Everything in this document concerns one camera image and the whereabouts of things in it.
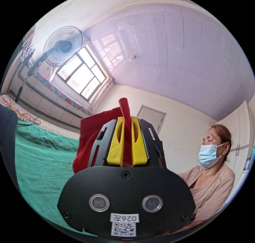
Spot black standing fan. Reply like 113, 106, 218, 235
15, 25, 83, 104

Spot white wardrobe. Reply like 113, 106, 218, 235
216, 100, 255, 181

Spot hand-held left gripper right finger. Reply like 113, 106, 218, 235
130, 116, 149, 167

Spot dark garment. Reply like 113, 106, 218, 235
0, 104, 23, 195

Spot bed with green sheet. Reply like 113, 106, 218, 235
0, 95, 101, 236

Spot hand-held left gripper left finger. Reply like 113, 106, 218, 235
107, 117, 125, 166

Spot floral hanging cloth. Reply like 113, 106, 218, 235
20, 25, 36, 62

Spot white cupboard door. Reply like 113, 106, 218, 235
136, 104, 167, 132

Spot window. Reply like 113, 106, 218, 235
56, 46, 107, 101

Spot red pants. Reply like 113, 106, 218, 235
72, 97, 133, 174

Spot person's body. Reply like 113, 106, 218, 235
177, 124, 236, 227

